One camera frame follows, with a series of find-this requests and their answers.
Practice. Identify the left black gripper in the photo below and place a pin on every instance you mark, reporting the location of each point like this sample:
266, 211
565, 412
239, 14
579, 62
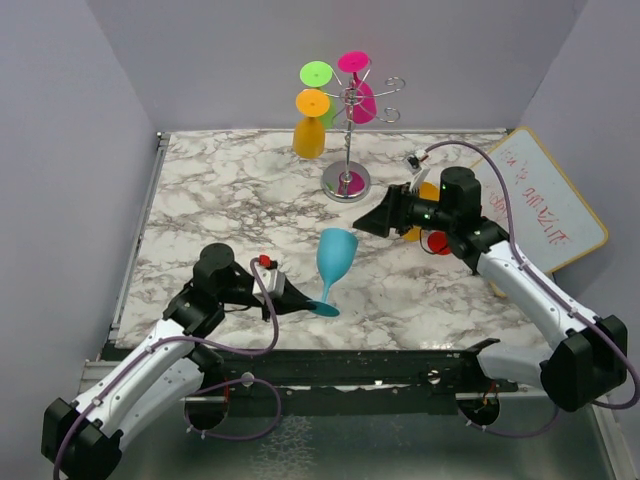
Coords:
292, 300

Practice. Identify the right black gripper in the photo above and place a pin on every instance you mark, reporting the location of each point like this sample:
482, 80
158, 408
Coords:
391, 212

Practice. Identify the blue wine glass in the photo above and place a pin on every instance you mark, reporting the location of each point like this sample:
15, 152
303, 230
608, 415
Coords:
334, 257

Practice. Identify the red wine glass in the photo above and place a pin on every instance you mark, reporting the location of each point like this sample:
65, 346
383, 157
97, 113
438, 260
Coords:
437, 243

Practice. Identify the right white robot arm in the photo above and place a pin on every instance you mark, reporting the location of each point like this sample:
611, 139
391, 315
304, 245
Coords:
586, 353

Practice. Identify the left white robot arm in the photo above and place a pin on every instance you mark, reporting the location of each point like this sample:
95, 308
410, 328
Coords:
86, 438

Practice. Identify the chrome wine glass rack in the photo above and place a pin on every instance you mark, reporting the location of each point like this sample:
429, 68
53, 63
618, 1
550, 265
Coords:
347, 181

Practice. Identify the orange wine glass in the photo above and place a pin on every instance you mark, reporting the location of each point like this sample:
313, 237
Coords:
309, 133

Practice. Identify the pink wine glass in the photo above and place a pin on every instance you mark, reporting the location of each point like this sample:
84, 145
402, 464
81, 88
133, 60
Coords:
358, 64

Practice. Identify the green wine glass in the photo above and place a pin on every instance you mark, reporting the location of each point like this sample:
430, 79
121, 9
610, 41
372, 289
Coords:
318, 74

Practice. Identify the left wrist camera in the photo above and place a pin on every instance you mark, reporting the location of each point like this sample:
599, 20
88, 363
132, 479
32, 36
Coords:
268, 279

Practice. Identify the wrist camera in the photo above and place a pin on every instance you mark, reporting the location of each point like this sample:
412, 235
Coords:
268, 279
416, 163

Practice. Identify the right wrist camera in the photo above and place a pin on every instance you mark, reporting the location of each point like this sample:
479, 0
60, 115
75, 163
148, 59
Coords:
416, 163

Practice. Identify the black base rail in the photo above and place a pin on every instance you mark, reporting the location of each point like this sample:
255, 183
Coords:
345, 382

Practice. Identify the whiteboard with yellow frame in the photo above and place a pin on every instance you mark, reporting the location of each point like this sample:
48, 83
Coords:
553, 224

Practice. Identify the aluminium frame rail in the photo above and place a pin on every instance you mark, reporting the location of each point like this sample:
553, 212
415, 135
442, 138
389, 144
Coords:
163, 140

